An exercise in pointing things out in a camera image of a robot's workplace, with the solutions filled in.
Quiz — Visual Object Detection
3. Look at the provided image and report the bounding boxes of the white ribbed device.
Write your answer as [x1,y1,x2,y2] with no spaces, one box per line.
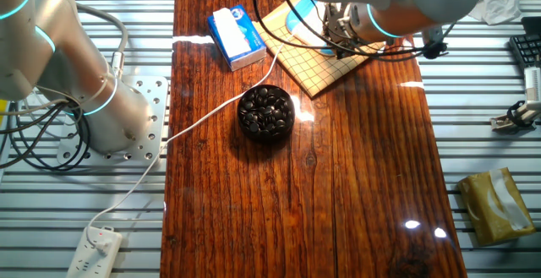
[522,66,541,104]

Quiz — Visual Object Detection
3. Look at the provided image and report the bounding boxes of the blue and white desk lamp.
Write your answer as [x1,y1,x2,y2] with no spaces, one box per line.
[285,0,339,56]

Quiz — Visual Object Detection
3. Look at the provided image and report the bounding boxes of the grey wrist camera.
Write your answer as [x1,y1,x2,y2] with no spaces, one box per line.
[422,26,445,49]

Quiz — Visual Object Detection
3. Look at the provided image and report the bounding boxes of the black keyboard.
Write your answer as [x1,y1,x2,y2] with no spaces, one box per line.
[509,32,541,68]

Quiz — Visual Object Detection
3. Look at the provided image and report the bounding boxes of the white lamp power cable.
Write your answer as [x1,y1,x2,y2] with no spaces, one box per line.
[84,32,297,256]

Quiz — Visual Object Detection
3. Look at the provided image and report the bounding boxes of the blue tissue box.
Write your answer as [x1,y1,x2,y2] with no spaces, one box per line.
[206,3,268,72]

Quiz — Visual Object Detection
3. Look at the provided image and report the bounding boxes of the grey robot conduit hose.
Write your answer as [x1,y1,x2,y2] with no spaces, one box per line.
[75,3,130,79]

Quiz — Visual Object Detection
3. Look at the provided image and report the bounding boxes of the black bowl of black stones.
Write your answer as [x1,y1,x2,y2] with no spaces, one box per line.
[236,84,297,144]

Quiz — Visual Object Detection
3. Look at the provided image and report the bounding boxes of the black flat device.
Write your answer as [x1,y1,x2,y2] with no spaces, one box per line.
[520,15,541,36]

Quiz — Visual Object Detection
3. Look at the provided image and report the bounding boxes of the white power strip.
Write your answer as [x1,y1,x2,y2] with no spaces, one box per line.
[65,226,123,278]

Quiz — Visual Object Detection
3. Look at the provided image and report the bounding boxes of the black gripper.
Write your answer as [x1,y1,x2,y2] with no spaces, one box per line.
[323,2,356,57]

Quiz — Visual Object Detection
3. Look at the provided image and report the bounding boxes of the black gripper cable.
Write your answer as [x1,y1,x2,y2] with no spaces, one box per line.
[252,0,457,63]

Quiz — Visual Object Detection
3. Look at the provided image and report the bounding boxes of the yellow tissue pack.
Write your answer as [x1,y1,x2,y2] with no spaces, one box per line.
[457,166,537,248]

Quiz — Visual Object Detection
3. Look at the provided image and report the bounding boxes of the grey camera on mount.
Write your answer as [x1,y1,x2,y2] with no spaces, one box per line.
[489,99,541,135]

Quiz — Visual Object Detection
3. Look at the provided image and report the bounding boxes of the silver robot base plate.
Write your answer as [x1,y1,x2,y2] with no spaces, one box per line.
[57,74,170,167]

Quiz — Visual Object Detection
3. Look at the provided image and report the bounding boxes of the beige grid go board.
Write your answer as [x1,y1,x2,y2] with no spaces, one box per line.
[252,0,385,98]

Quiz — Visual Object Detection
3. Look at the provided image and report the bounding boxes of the black base cable bundle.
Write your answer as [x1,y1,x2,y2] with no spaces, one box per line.
[0,99,92,172]

